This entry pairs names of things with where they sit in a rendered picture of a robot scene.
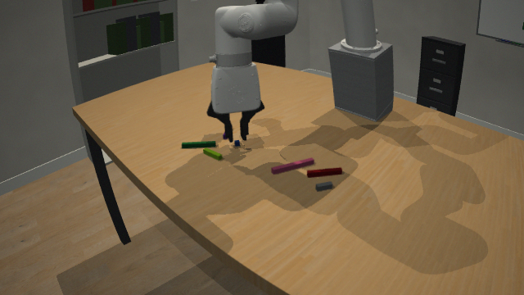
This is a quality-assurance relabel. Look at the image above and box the lime green rod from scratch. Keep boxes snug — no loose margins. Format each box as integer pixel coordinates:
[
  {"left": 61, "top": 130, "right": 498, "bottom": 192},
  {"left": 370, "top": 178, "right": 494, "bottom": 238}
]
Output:
[{"left": 203, "top": 147, "right": 223, "bottom": 161}]

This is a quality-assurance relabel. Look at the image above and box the pink rod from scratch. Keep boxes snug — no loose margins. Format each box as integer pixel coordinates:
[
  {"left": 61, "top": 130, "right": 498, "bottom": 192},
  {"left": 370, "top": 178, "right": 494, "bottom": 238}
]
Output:
[{"left": 271, "top": 157, "right": 314, "bottom": 175}]

